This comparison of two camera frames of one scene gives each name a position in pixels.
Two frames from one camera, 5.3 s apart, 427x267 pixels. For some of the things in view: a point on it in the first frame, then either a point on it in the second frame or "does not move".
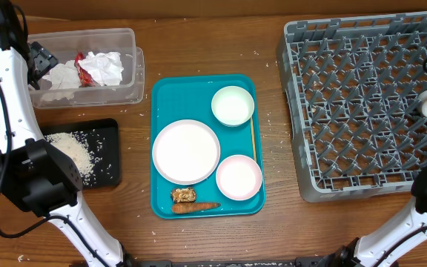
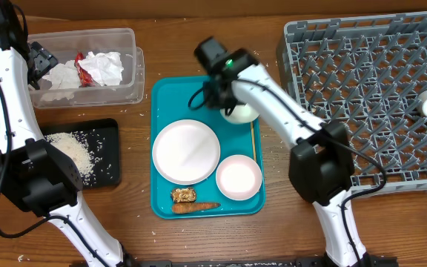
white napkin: x=107 y=68 -> x=84 y=78
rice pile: x=75 y=148 does not move
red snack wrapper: x=84 y=78 does not move
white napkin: x=64 y=81 does not move
